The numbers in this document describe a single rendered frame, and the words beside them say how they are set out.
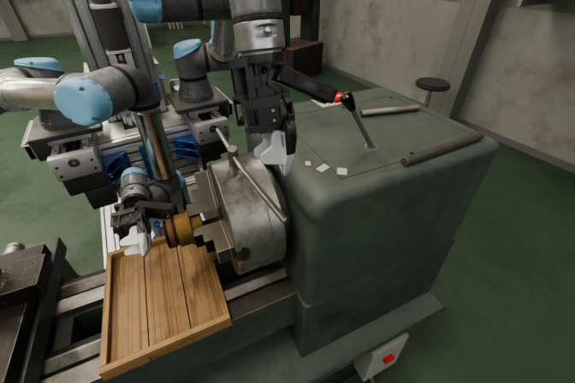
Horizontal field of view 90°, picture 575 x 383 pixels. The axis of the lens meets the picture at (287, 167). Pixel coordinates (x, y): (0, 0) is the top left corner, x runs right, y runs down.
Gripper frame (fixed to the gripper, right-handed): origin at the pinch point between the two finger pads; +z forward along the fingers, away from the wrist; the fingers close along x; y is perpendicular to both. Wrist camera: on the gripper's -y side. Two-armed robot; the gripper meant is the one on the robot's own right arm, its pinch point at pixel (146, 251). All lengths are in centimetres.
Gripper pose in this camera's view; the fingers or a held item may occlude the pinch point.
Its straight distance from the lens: 80.1
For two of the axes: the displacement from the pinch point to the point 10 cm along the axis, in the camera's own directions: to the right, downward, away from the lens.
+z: 4.2, 5.3, -7.4
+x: 0.0, -8.2, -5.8
